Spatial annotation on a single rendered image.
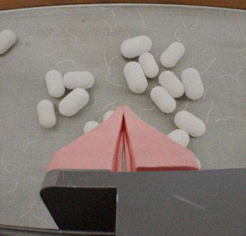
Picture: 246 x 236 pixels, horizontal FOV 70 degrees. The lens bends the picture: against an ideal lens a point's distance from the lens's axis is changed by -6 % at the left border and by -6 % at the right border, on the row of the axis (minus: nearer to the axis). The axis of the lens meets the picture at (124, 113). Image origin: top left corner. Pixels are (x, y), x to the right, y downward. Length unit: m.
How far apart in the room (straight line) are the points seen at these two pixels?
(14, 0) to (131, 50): 0.18
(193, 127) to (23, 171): 0.18
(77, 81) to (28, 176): 0.11
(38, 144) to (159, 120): 0.13
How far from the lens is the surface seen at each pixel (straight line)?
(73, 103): 0.19
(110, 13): 0.27
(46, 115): 0.20
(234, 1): 0.31
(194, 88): 0.21
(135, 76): 0.20
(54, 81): 0.21
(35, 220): 0.23
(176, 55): 0.22
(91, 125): 0.19
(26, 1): 0.30
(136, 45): 0.22
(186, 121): 0.19
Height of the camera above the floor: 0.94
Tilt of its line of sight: 76 degrees down
